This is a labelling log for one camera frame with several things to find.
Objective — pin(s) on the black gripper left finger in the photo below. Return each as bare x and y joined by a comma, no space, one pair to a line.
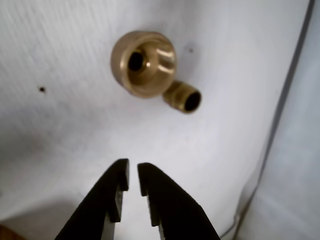
100,200

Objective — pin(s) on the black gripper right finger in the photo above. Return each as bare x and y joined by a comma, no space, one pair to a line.
180,212

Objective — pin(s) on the white painted plywood board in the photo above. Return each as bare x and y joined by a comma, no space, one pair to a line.
75,125

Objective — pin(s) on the small brass threaded nipple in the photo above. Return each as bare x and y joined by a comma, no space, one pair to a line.
178,96

